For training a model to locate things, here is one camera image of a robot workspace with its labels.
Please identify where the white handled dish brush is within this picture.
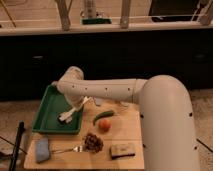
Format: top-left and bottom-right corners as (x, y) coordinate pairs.
(57, 97), (90, 123)

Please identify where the green plastic tray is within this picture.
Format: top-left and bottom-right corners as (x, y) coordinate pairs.
(32, 85), (83, 135)

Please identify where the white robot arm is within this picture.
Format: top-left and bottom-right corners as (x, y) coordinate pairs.
(56, 66), (200, 171)

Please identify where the grey rectangular scraper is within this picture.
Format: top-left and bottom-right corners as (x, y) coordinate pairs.
(93, 98), (103, 106)

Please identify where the green chili pepper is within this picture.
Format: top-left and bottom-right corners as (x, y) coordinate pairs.
(93, 110), (114, 126)

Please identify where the orange fruit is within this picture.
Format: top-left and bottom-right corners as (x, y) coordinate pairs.
(98, 119), (111, 131)

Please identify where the wooden folding table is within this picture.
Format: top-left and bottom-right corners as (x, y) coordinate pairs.
(24, 100), (144, 170)

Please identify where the brown grape bunch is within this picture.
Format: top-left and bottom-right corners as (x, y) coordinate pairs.
(84, 133), (103, 153)

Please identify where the brown rectangular sponge block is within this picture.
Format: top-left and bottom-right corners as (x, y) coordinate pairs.
(110, 143), (135, 159)

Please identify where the silver fork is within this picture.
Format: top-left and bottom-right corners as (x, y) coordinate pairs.
(51, 145), (84, 154)

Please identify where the green base white bottle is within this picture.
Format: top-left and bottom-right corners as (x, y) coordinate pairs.
(81, 0), (112, 25)

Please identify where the black monitor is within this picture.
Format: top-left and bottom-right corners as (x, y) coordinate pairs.
(149, 0), (199, 22)

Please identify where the blue folded cloth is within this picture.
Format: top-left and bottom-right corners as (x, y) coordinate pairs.
(35, 138), (50, 163)

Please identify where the black pole stand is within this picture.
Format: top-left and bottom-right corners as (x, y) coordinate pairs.
(9, 122), (25, 171)

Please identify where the black floor cable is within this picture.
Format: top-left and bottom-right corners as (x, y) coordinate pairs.
(196, 138), (213, 154)

